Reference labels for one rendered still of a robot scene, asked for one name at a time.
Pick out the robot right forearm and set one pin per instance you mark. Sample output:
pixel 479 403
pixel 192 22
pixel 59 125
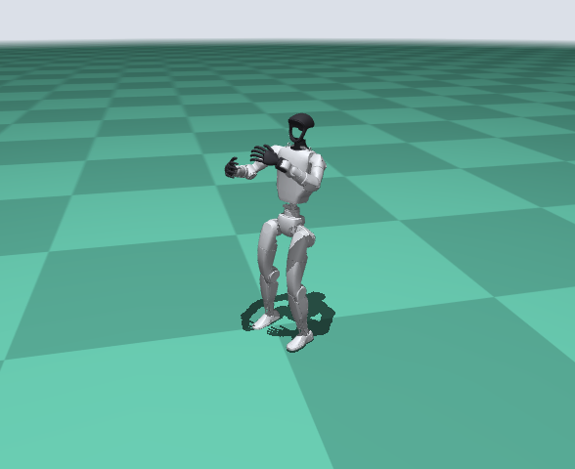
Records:
pixel 241 172

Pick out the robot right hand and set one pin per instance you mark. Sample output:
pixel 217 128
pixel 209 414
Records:
pixel 230 168

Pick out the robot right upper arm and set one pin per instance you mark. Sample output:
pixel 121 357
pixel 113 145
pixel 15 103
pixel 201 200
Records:
pixel 257 166

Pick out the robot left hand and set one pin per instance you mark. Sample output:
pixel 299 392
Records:
pixel 269 157

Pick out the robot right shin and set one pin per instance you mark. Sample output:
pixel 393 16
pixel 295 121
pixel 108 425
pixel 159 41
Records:
pixel 268 293

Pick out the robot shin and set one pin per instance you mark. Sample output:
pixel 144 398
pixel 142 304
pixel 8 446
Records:
pixel 268 293
pixel 299 310

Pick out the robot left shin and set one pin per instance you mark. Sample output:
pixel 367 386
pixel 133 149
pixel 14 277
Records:
pixel 299 310

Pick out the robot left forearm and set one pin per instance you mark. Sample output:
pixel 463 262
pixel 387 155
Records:
pixel 302 178

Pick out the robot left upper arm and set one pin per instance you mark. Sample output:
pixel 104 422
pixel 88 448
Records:
pixel 318 165

